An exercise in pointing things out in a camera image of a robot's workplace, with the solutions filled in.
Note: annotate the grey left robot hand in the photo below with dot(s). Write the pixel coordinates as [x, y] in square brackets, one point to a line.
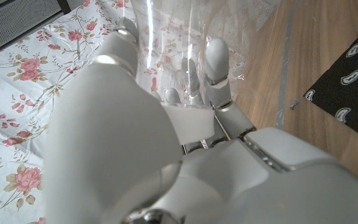
[166, 161]

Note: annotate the clear carafe with white lid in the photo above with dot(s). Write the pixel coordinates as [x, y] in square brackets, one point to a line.
[179, 62]

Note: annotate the transparent cling film sheet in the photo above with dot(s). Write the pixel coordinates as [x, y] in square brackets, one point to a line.
[253, 31]

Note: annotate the black paisley bandana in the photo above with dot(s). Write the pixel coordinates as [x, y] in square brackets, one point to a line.
[353, 90]

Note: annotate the floral rose backdrop cloth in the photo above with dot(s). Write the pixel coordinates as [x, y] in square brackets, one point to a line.
[17, 109]

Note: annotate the dark mesh partition panel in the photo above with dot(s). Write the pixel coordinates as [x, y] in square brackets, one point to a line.
[11, 21]

